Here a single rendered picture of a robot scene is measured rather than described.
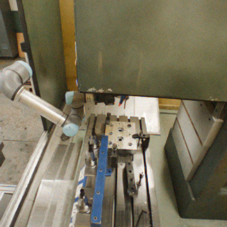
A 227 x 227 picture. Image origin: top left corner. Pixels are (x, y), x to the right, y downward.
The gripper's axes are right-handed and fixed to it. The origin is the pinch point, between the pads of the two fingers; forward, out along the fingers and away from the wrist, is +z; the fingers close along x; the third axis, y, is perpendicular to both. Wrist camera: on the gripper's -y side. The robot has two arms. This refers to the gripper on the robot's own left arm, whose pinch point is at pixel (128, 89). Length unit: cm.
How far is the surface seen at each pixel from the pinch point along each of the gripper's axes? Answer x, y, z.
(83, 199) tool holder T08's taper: 55, 12, -29
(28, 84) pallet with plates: -253, 117, -140
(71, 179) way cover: 12, 62, -41
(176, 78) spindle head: 35.0, -23.7, 8.5
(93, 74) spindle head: 29.0, -24.7, -20.5
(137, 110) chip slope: -70, 69, 29
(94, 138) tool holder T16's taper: 22.9, 12.7, -22.0
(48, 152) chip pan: -25, 71, -63
